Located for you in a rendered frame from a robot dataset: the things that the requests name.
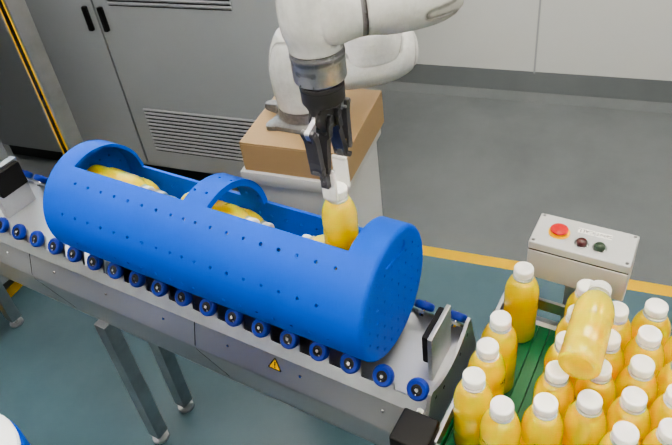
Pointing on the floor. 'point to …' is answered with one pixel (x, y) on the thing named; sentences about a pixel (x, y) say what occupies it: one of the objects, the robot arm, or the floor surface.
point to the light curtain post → (35, 59)
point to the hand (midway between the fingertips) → (335, 178)
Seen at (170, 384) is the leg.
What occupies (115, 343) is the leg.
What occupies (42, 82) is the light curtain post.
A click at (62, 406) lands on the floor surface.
